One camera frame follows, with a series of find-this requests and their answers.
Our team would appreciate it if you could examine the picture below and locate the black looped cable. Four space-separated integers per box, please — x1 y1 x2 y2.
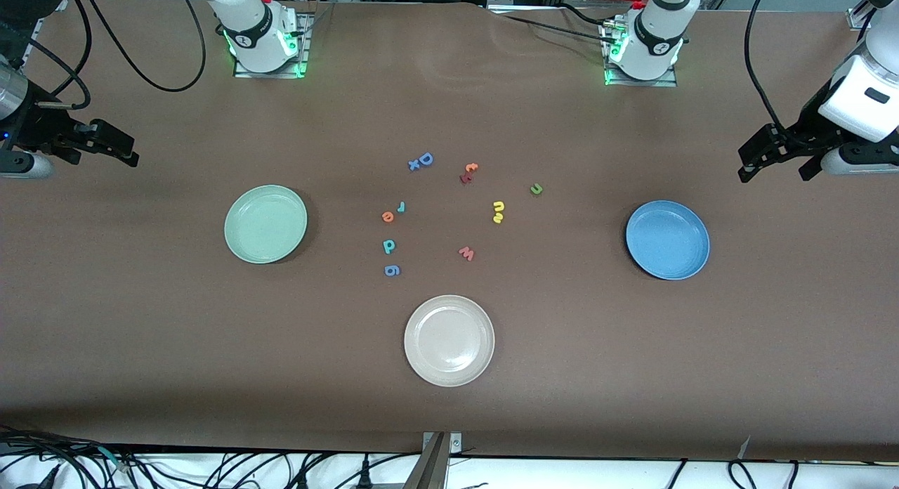
728 459 758 489

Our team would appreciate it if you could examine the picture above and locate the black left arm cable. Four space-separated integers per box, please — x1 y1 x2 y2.
743 0 805 135

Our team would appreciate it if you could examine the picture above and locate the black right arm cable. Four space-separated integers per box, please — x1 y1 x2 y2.
21 0 208 112

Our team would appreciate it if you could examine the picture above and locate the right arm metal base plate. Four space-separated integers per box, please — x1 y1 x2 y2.
233 11 314 79

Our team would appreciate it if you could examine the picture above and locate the pale green plate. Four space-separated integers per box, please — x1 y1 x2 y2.
224 185 308 265

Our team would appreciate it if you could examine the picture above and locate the brown table mat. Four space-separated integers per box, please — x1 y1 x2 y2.
0 0 899 463

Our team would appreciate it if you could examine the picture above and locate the black cable on mat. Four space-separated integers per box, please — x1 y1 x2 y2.
500 3 613 44

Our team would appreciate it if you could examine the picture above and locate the thick black cable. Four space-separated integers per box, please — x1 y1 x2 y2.
0 424 131 489

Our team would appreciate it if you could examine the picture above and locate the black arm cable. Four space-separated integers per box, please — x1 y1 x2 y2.
21 0 208 112
743 0 805 135

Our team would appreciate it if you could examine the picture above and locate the blue plate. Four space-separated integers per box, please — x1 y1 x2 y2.
625 200 711 281

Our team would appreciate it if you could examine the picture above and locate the beige plate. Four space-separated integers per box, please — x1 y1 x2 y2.
403 294 496 388

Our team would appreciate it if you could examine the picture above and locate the aluminium profile bar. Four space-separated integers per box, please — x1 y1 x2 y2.
404 433 450 489

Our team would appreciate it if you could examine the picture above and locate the small metal bracket plate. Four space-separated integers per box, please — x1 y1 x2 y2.
421 431 463 456

